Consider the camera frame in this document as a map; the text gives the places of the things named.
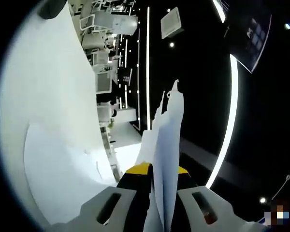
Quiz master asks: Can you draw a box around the dark hanging display screen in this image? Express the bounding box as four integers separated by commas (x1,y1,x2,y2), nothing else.
223,0,273,74
117,68,132,85

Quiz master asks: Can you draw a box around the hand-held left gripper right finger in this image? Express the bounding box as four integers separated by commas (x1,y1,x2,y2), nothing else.
170,165,269,232

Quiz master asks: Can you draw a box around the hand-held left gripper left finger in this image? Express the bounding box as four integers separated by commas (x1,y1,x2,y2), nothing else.
47,162,153,232

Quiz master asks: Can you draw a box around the wide curved ceiling light strip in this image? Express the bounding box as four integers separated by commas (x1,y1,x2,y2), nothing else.
204,54,240,189

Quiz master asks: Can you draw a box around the group of white office chairs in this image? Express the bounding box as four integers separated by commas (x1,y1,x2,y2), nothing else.
78,0,113,95

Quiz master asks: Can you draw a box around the ceiling air conditioner vent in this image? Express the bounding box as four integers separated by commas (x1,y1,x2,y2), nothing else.
160,6,186,40

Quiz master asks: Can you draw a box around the thin curved ceiling light strip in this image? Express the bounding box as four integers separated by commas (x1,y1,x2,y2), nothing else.
146,6,151,132

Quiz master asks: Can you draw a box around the white office column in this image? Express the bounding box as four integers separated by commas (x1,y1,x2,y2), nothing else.
93,11,139,36

